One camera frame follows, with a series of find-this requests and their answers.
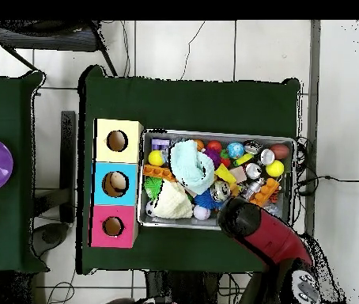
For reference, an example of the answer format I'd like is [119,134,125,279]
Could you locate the silver mesh bin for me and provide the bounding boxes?
[137,127,297,230]

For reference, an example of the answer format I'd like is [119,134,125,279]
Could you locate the purple spiky monster toy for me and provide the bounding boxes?
[202,147,222,169]

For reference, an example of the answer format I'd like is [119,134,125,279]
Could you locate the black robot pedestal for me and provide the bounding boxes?
[141,270,225,304]

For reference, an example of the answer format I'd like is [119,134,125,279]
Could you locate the orange wheeled toy brick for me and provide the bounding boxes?
[142,163,177,183]

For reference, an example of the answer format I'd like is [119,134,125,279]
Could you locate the plain yellow ball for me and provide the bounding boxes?
[147,149,165,167]

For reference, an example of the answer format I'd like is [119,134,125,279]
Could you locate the dark green table cloth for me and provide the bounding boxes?
[0,70,46,273]
[77,66,300,275]

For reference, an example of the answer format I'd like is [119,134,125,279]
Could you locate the wooden box three holes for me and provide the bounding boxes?
[89,118,145,249]

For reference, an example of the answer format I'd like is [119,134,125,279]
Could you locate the black floor cable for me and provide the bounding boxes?
[294,135,359,197]

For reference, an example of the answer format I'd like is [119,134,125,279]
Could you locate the silver printed drink can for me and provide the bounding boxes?
[217,180,232,203]

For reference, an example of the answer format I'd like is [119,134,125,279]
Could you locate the black chair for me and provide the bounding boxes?
[0,20,119,77]

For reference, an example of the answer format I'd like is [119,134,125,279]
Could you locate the mint green cloth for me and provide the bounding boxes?
[169,139,216,196]

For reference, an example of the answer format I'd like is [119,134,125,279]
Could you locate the orange studded toy brick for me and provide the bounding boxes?
[249,177,282,207]

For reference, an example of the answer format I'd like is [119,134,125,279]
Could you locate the black upright panel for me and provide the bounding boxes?
[59,110,77,224]

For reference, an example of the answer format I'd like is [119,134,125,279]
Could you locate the cream knitted cloth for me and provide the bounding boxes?
[153,180,195,219]

